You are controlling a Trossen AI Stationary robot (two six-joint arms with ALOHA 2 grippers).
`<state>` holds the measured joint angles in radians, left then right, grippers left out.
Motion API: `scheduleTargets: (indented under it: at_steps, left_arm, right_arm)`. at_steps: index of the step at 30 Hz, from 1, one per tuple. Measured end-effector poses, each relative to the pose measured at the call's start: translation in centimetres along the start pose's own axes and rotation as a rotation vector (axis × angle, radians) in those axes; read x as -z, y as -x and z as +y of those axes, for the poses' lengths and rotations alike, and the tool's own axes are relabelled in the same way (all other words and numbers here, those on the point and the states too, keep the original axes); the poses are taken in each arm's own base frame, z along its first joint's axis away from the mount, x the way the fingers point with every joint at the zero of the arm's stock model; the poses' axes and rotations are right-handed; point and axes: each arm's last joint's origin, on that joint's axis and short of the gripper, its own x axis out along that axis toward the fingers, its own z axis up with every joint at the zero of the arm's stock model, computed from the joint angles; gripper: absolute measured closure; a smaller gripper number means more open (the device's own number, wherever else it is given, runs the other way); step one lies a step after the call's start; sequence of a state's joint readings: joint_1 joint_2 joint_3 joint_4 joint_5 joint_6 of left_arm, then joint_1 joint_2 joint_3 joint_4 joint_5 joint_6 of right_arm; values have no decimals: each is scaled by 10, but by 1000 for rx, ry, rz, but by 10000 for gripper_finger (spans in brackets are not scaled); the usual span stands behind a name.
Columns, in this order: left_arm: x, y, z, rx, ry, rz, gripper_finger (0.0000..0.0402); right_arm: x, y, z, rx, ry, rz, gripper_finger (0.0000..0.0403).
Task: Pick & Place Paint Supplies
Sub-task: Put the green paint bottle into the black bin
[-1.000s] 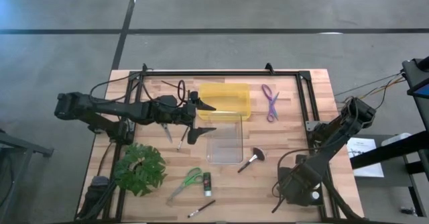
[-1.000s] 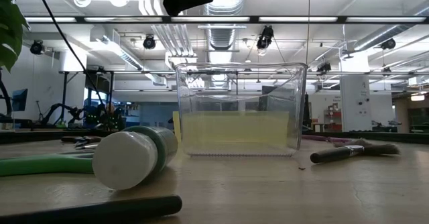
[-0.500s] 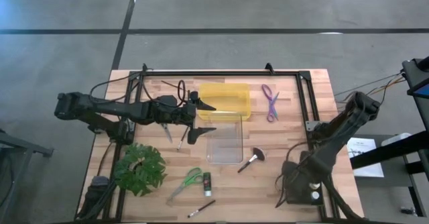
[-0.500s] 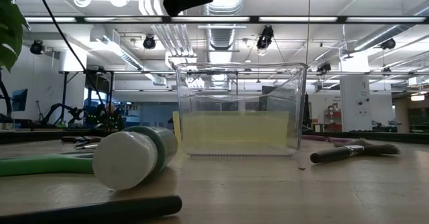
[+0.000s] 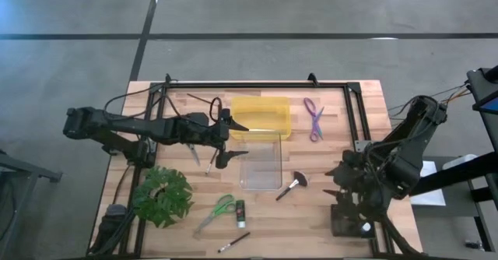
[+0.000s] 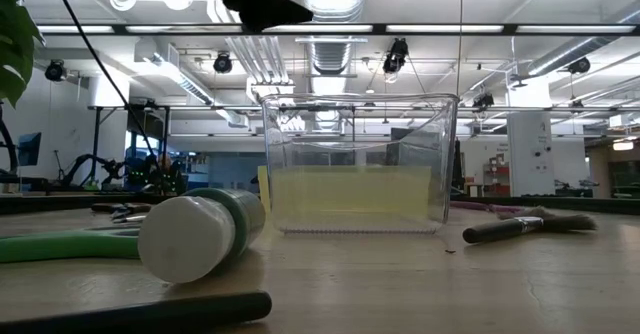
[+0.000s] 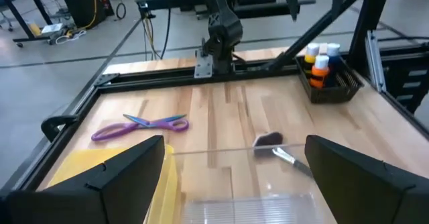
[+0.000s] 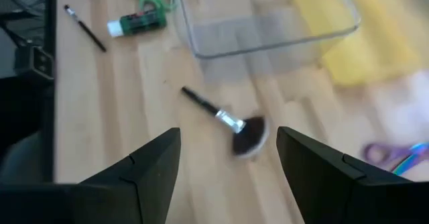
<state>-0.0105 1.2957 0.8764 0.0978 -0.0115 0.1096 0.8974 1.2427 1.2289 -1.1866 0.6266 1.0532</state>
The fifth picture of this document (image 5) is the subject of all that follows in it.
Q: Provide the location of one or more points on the green plant in white pot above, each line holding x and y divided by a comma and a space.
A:
171, 197

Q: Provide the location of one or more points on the black stand with screen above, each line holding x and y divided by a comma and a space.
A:
480, 85

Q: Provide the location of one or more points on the black frame clamp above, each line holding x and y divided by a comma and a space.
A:
168, 79
311, 79

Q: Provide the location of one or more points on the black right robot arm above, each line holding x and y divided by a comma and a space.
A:
408, 155

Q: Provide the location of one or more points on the green black glue stick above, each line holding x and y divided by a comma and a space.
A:
240, 211

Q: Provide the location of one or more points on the yellow plastic bin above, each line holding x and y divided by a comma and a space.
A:
260, 112

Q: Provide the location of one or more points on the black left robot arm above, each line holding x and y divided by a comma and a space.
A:
128, 125

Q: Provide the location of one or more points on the black paint bottle tray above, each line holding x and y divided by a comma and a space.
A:
346, 229

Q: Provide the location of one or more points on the white paper sheet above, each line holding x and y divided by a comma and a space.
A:
428, 199

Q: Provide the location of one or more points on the black aluminium table frame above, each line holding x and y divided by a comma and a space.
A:
253, 85

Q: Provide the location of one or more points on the black desk structure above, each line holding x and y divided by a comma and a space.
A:
447, 178

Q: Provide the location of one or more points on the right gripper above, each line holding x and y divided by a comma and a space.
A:
356, 182

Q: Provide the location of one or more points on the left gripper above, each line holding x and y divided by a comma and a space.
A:
216, 133

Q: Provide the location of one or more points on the white plastic object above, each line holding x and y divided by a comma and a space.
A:
459, 160

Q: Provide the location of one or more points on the short thin paintbrush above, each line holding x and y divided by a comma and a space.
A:
212, 162

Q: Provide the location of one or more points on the black fan brush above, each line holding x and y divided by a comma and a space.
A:
299, 179

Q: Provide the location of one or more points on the dark metal furniture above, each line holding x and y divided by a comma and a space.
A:
23, 170

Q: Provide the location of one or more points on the small black device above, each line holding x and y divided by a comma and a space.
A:
474, 245

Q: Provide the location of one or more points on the long thin black paintbrush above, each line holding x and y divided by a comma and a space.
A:
234, 241

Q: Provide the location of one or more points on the clear plastic bin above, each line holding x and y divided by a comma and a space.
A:
260, 166

